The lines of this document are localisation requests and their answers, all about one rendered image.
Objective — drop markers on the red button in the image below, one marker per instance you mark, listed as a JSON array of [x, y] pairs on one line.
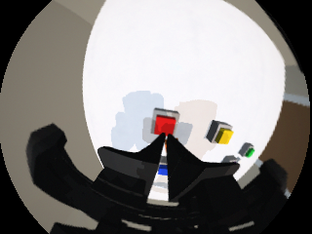
[[164, 121]]

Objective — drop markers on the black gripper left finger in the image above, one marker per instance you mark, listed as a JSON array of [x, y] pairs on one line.
[[142, 164]]

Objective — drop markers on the green button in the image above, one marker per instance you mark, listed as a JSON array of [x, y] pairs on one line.
[[247, 150]]

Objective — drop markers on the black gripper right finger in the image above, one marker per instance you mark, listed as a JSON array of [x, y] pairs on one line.
[[186, 170]]

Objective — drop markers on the blue button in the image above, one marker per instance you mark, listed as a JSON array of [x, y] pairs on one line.
[[163, 170]]

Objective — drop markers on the yellow button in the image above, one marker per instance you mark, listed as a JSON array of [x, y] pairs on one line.
[[219, 132]]

